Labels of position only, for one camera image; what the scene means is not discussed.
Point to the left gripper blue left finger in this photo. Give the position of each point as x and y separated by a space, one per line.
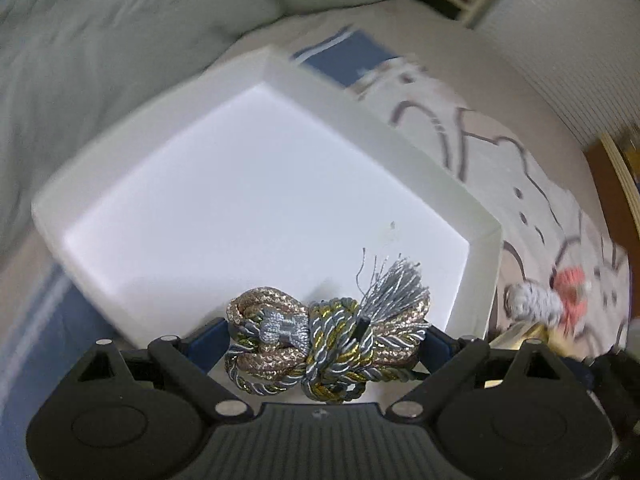
207 345

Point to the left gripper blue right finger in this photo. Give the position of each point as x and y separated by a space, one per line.
436 349

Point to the white grey yarn ball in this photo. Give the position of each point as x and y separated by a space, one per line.
531 302

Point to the pink crochet octopus toy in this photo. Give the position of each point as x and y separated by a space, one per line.
573 288

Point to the oval wooden box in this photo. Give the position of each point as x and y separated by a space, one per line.
522 358

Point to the cartoon cat print blanket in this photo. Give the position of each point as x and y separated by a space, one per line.
544 228

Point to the white shallow cardboard box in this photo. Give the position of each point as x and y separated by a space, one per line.
260 173

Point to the wooden bed headboard shelf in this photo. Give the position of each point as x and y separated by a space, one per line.
618 194

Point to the grey quilted duvet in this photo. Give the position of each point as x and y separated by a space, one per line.
71 68

